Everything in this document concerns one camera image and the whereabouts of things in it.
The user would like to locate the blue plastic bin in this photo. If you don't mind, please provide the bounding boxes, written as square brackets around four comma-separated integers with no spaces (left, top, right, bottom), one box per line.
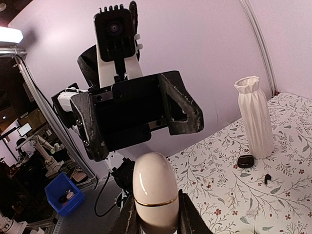
[45,172,85,217]

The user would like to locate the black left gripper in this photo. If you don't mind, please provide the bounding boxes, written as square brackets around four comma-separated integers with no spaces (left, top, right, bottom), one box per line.
[70,45,204,162]

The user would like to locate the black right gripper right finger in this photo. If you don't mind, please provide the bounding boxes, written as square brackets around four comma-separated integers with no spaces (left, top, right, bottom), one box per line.
[177,189,211,234]

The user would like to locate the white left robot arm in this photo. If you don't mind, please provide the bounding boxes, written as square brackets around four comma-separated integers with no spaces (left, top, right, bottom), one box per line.
[52,46,204,162]

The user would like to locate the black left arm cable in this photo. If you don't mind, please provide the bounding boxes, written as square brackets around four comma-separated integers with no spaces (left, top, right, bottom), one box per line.
[94,170,122,217]

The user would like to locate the left aluminium frame post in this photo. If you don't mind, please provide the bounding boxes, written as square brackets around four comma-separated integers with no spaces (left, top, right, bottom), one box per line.
[239,0,279,97]

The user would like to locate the white ribbed vase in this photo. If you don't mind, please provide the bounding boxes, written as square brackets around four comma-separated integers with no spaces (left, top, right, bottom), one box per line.
[234,76,274,159]

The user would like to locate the black earbud on table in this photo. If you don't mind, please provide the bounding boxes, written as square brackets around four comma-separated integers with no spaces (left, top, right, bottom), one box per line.
[264,174,272,185]

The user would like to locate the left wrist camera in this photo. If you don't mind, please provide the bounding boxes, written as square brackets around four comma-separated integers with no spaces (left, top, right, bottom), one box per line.
[94,1,143,88]

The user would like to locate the white earbud charging case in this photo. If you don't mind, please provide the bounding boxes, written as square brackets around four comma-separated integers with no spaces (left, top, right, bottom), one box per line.
[133,152,179,234]

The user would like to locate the small black earbud case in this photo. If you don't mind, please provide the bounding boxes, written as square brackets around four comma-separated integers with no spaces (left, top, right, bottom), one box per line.
[237,155,255,169]

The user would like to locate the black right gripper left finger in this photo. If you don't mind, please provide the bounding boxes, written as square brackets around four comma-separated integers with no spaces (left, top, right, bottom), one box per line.
[109,195,138,234]

